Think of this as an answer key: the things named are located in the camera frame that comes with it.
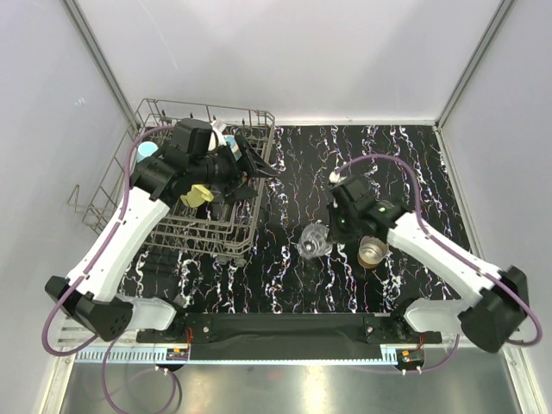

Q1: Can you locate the grey wire dish rack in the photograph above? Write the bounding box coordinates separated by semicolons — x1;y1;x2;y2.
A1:
67;97;275;265

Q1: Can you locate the clear glass cup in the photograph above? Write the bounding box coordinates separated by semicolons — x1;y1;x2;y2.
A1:
297;223;333;259

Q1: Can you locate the paper cup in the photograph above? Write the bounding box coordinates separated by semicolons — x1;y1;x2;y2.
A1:
180;185;214;209

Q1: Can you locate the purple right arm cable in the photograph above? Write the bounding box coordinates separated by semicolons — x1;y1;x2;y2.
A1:
336;154;543;346

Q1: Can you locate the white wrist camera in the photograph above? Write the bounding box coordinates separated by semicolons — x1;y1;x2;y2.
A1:
329;172;345;185
208;120;227;152

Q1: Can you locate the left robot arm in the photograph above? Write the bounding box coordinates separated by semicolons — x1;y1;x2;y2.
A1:
45;135;277;342

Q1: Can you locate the white slotted cable duct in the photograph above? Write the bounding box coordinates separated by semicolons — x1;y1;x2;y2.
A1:
75;346;190;365

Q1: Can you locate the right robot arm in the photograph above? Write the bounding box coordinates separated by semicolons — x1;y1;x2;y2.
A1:
328;173;529;353

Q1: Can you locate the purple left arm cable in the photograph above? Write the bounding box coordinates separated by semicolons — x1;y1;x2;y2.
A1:
42;125;176;357

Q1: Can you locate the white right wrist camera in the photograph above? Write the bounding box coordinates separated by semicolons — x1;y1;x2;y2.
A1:
329;172;345;185

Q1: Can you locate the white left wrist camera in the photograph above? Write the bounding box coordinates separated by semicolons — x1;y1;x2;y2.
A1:
208;120;227;152

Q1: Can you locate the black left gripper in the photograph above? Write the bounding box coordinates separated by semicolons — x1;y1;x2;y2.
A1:
191;133;279;204

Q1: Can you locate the brown metal cup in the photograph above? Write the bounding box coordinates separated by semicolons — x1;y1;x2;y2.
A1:
357;236;389;269

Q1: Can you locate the blue butterfly mug orange inside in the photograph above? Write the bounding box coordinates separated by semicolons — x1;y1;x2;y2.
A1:
224;135;242;160

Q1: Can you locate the blue mug cream inside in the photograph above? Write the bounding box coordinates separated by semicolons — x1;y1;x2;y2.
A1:
135;141;158;163

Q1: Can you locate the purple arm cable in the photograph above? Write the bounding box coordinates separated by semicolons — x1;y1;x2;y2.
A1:
42;125;176;357
336;154;543;346

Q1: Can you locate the black marble pattern mat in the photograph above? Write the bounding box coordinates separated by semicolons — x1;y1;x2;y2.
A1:
119;125;469;313

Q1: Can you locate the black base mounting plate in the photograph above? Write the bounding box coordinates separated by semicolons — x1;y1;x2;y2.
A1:
136;313;442;363

